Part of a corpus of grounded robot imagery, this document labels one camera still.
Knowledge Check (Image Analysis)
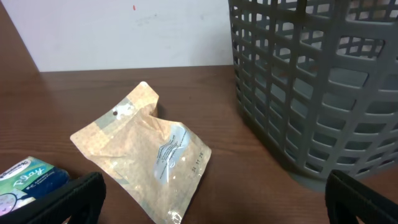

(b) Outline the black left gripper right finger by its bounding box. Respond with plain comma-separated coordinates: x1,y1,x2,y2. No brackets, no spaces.
325,170,397,224

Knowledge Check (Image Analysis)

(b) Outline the blue green tissue pack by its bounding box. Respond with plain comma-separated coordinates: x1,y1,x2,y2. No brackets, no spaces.
1,156,70,216

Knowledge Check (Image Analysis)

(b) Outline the grey plastic lattice basket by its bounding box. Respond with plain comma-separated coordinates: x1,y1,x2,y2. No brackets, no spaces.
228,0,397,191

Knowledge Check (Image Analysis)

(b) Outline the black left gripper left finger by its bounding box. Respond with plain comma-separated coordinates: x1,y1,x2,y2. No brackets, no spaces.
1,172,106,224

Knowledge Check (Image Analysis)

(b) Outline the beige foil pouch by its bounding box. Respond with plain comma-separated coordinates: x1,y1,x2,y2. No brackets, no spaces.
70,82,211,223

